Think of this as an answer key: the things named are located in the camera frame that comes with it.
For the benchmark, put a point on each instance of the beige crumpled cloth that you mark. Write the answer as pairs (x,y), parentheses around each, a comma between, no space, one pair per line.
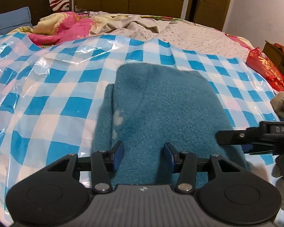
(132,26)

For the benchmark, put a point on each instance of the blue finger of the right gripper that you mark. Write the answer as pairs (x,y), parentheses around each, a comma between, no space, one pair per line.
(258,149)

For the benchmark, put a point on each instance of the teal fleece garment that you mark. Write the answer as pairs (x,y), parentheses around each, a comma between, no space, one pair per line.
(149,105)

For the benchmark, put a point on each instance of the blue pillow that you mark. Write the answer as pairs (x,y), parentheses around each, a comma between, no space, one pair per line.
(14,19)

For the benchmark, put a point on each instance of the brown wooden door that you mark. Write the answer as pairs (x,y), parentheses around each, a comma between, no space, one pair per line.
(210,13)

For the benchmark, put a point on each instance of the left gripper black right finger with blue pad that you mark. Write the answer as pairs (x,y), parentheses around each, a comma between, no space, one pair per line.
(183,163)

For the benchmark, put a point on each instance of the white floral bed sheet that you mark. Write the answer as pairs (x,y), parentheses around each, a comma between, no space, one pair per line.
(190,36)

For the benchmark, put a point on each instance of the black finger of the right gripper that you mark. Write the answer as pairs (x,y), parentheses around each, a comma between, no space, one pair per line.
(234,137)

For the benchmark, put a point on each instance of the cardboard box with clothes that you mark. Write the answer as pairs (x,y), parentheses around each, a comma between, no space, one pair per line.
(275,54)

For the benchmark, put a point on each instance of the blue white checkered plastic sheet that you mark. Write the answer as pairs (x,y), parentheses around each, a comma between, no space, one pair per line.
(50,97)

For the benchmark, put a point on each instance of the red white striped cloth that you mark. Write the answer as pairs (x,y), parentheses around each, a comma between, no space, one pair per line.
(62,6)

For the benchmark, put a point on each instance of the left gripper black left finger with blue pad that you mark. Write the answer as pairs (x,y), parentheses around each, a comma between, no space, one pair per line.
(102,164)

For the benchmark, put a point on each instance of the red gold plastic bag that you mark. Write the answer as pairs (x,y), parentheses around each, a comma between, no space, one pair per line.
(259,62)

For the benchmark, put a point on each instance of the pink yellow floral quilt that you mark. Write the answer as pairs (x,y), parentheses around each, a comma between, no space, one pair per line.
(58,28)

